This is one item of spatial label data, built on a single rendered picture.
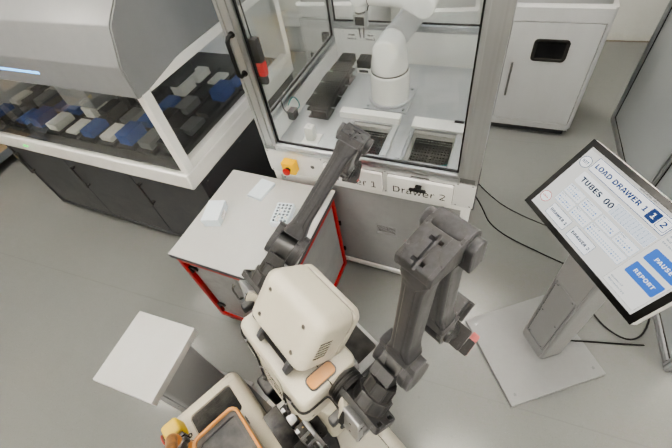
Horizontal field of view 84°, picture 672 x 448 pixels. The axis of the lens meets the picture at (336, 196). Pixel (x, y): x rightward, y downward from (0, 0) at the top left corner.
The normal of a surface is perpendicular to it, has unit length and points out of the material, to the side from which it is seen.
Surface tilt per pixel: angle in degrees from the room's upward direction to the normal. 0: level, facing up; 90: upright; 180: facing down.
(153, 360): 0
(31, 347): 0
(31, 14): 41
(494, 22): 90
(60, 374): 0
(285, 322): 48
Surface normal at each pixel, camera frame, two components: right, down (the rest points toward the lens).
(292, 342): -0.64, -0.04
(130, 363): -0.13, -0.66
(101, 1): -0.34, -0.03
